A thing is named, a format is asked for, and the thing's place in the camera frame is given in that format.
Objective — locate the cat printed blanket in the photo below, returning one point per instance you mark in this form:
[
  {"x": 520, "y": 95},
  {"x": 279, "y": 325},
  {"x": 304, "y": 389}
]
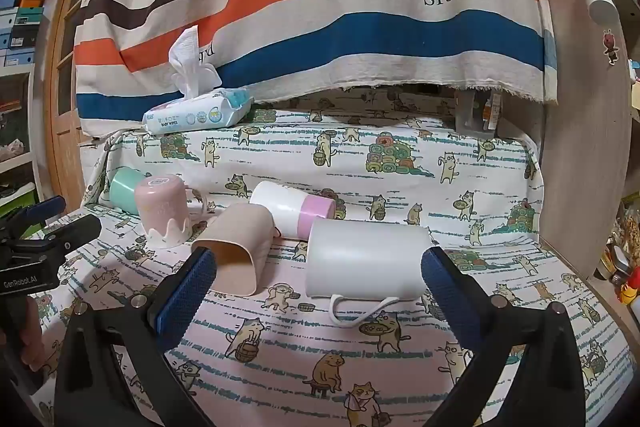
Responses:
[{"x": 350, "y": 212}]

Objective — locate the yellow red toy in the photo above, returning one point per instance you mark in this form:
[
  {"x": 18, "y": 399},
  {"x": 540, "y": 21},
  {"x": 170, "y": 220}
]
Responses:
[{"x": 631, "y": 289}]

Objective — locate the metal can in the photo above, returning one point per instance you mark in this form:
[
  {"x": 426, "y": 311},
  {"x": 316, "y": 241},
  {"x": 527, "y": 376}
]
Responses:
[{"x": 612, "y": 264}]

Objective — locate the white shelf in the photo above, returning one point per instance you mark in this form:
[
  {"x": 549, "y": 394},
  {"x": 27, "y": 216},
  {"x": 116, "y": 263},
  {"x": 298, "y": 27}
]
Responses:
[{"x": 20, "y": 117}]

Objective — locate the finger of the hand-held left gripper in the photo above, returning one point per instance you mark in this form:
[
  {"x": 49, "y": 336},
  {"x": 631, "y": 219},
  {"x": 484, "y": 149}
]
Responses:
[
  {"x": 46, "y": 208},
  {"x": 75, "y": 231}
]

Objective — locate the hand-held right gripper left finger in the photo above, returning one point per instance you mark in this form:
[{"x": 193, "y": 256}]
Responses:
[{"x": 186, "y": 292}]

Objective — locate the white cup with pink band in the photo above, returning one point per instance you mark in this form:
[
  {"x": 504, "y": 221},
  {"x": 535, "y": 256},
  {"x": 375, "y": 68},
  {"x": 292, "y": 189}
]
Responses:
[{"x": 280, "y": 207}]

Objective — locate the wooden door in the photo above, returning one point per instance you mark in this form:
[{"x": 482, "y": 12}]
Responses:
[{"x": 62, "y": 107}]

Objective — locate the bear sticker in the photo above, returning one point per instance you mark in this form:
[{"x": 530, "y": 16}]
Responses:
[{"x": 611, "y": 47}]

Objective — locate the person's left hand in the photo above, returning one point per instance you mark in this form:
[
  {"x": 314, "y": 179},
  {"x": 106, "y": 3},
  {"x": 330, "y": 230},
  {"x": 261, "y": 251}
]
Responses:
[{"x": 31, "y": 332}]

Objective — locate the pink cup with white base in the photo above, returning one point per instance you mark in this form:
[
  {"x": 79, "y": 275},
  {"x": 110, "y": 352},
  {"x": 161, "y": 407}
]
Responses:
[{"x": 161, "y": 207}]

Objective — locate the wooden side board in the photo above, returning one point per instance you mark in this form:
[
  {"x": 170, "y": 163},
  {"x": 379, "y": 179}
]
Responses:
[{"x": 580, "y": 132}]

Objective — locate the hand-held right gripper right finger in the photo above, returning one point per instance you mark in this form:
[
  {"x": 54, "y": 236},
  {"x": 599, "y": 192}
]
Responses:
[{"x": 447, "y": 294}]

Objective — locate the beige cup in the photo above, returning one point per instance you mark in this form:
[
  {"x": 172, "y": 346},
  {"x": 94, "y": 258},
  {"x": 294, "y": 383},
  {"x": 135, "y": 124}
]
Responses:
[{"x": 235, "y": 234}]

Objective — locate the mint green cup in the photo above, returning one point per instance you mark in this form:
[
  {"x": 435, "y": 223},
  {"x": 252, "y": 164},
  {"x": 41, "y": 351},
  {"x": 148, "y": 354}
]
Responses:
[{"x": 121, "y": 189}]

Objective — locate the clear plastic holder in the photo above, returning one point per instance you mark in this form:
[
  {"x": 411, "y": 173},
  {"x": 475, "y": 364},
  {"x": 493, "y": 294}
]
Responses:
[{"x": 477, "y": 114}]

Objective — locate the stack of storage boxes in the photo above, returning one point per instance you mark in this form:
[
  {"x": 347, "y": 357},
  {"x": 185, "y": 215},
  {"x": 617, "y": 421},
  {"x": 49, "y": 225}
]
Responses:
[{"x": 22, "y": 27}]

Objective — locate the wet wipes pack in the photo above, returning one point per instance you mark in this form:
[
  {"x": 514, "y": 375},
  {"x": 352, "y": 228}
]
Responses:
[{"x": 200, "y": 113}]

